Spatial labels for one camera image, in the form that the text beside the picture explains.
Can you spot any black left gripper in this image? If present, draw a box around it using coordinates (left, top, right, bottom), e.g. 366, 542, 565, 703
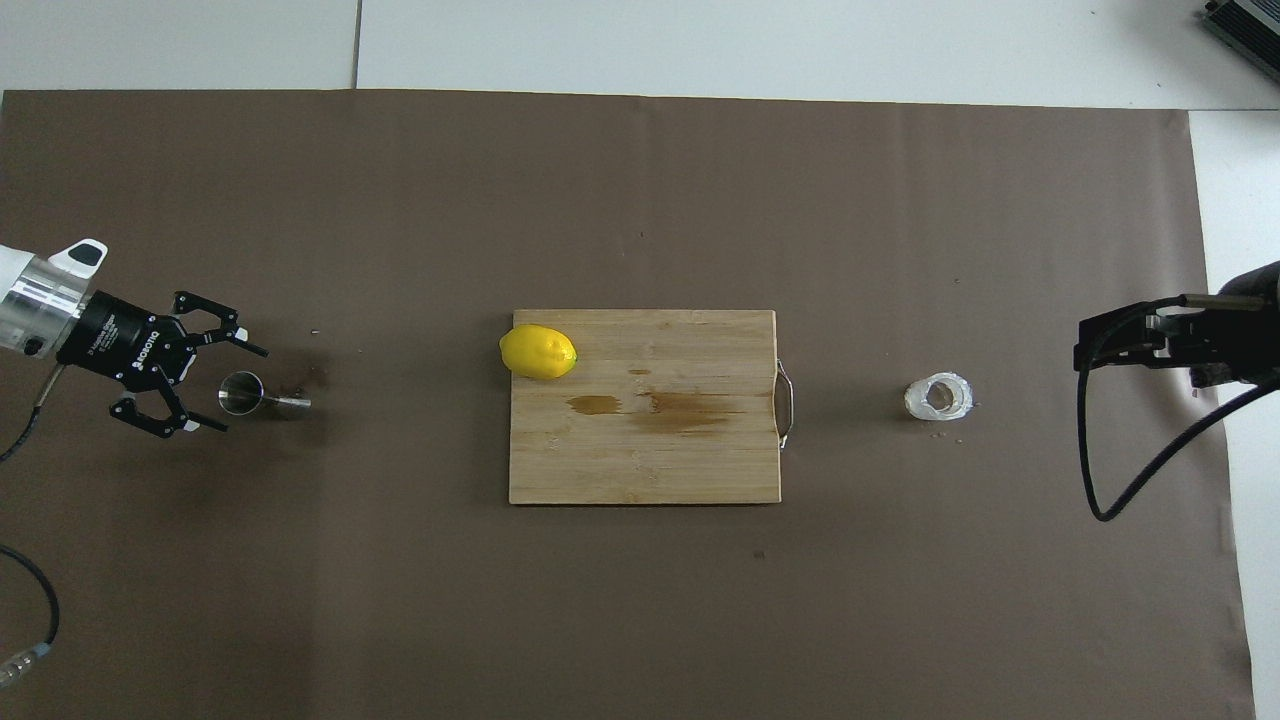
60, 291, 270, 440

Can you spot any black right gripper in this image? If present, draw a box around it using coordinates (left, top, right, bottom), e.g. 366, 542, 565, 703
1075, 262, 1280, 386

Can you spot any steel cocktail jigger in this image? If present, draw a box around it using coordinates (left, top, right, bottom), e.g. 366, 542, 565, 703
218, 370, 313, 418

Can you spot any brown paper table mat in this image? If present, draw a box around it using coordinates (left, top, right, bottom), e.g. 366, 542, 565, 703
0, 88, 1256, 720

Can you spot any yellow lemon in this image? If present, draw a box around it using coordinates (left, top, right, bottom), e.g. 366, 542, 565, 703
499, 323, 579, 380

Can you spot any grey ribbed metal device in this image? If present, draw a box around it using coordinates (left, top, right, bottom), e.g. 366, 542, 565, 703
1200, 0, 1280, 83

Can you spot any wooden cutting board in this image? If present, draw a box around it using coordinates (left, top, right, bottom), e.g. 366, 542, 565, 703
508, 308, 797, 506

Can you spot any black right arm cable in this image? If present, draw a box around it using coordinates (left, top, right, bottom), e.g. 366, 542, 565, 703
1076, 295, 1280, 524

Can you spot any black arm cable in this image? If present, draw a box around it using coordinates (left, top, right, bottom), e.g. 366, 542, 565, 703
0, 362, 67, 693
1076, 295, 1280, 524

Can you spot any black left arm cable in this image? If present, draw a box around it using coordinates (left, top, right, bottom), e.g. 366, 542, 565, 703
0, 362, 67, 693

